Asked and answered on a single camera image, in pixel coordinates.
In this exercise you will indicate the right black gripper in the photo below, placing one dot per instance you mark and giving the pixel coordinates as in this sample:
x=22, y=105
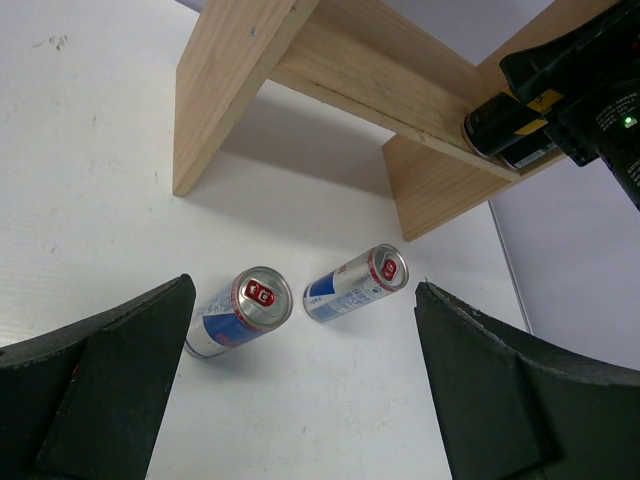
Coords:
x=595, y=68

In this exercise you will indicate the black gold can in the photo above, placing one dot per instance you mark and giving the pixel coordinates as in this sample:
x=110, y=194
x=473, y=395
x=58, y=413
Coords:
x=501, y=121
x=526, y=150

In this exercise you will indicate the wooden two-tier shelf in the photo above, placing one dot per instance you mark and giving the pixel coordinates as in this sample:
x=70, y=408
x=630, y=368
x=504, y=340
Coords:
x=366, y=59

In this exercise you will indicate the blue silver energy drink can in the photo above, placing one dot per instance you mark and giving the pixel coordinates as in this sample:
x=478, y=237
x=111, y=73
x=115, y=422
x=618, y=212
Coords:
x=256, y=302

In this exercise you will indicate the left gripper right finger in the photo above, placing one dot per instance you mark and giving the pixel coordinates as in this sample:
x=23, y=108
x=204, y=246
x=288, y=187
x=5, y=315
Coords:
x=512, y=406

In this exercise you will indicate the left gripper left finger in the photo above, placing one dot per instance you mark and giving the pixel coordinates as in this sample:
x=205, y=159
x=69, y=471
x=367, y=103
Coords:
x=86, y=401

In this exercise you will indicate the black gold can front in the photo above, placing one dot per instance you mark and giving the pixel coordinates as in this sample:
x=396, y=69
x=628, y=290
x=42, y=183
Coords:
x=501, y=121

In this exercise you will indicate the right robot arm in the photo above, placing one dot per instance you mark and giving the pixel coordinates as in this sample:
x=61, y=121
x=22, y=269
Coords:
x=595, y=68

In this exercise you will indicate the silver slim can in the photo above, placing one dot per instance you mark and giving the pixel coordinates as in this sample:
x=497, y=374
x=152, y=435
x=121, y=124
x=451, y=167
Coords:
x=369, y=277

